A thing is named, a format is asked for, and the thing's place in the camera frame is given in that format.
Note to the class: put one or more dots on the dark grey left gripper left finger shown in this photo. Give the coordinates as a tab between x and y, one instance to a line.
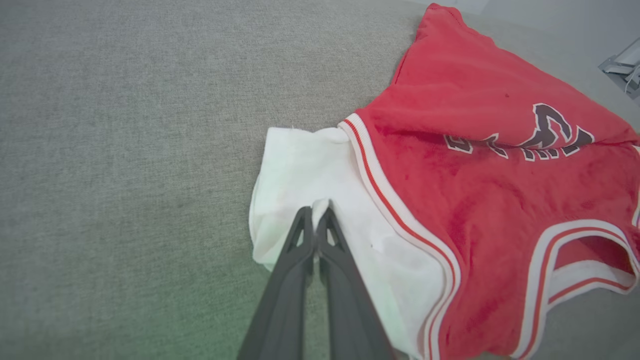
285	300

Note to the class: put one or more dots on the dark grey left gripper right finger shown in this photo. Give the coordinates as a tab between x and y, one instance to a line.
347	300

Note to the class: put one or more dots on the red and white jersey garment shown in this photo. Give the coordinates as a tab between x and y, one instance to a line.
500	210

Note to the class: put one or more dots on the grey metal frame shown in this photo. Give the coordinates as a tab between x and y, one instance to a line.
620	65

